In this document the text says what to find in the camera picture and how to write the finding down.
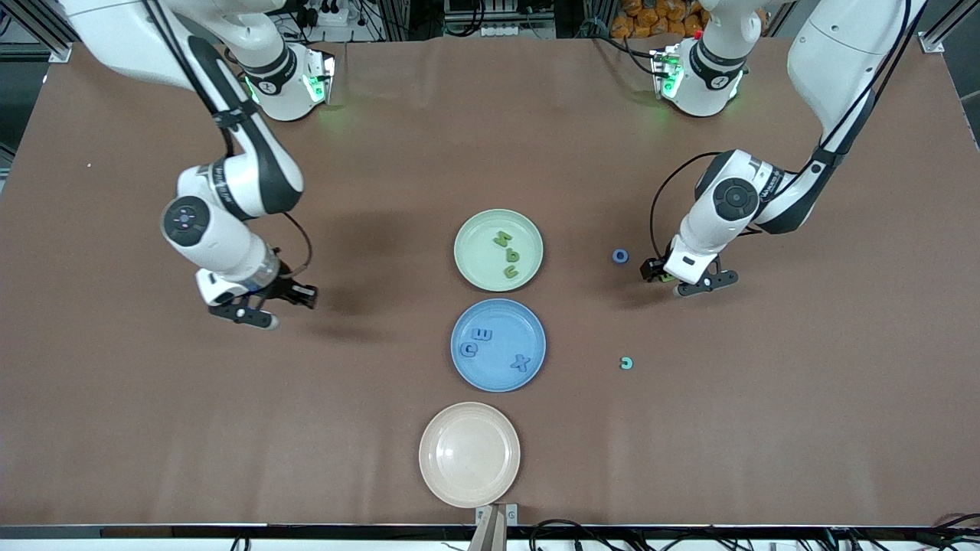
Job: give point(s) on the orange packaged goods pile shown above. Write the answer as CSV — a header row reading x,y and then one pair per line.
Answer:
x,y
651,19

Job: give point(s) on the blue plate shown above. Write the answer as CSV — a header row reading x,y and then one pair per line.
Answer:
x,y
505,321

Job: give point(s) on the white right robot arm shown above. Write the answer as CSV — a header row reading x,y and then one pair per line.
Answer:
x,y
214,237

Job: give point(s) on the white power strip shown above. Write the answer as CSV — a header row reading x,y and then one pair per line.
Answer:
x,y
505,30

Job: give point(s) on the blue foam letter O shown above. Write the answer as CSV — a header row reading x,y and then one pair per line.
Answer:
x,y
614,256

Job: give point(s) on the brown table cover sheet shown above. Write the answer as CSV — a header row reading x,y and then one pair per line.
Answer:
x,y
766,459

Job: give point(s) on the blue foam letter m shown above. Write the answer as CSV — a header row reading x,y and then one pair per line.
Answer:
x,y
484,334

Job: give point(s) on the blue foam letter x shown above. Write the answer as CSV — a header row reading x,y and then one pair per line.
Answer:
x,y
521,363

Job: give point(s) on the black table edge rail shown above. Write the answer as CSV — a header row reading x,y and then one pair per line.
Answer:
x,y
306,531

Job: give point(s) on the beige plate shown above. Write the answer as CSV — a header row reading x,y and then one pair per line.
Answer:
x,y
469,454

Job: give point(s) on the green foam letter N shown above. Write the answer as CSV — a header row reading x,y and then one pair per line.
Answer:
x,y
501,239

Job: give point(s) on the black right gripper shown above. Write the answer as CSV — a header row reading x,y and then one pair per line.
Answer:
x,y
285,288

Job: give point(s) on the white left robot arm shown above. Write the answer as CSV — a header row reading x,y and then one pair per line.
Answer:
x,y
727,207

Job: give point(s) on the green foam letter u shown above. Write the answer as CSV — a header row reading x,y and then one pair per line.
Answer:
x,y
511,274

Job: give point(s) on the blue foam letter e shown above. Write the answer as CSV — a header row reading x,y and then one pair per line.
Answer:
x,y
462,350

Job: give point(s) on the grey metal table bracket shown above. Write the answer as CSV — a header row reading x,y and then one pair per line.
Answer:
x,y
511,514

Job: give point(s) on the power strip with plugs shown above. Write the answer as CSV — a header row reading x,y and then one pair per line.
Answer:
x,y
329,15

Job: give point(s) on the light green plate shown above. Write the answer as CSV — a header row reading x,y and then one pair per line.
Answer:
x,y
475,252

